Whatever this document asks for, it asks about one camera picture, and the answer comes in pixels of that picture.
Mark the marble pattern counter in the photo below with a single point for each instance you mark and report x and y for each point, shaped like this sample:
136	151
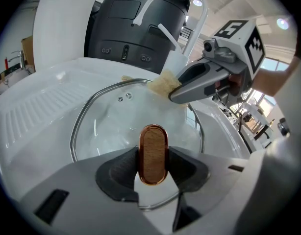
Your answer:
15	79

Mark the person's right hand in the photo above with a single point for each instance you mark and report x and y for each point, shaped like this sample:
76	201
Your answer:
231	86

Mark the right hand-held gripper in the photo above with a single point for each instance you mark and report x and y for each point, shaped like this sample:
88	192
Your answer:
243	48

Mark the large black machine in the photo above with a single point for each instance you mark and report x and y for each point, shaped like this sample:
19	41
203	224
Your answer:
116	33

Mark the person's right forearm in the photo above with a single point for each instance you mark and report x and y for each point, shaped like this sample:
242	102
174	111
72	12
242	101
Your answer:
275	79

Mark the large cardboard box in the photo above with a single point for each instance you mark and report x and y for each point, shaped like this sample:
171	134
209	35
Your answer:
27	50

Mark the beige sponge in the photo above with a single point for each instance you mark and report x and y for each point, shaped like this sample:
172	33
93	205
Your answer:
165	82

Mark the red bottle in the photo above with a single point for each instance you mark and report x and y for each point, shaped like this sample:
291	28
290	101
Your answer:
5	63

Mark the right hand-held gripper camera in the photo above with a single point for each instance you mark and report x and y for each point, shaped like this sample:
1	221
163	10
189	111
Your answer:
209	47

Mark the white sink with drainboard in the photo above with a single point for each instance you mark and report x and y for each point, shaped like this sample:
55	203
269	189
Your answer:
42	106

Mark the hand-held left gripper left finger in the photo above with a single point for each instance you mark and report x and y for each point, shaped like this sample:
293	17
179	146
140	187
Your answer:
79	199

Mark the white curved faucet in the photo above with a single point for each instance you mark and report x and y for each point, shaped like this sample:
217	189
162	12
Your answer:
202	16

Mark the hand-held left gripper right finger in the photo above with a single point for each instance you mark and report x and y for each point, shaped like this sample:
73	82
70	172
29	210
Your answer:
214	192

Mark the small beige sponge scrap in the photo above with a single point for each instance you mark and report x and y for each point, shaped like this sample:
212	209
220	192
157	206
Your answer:
126	78

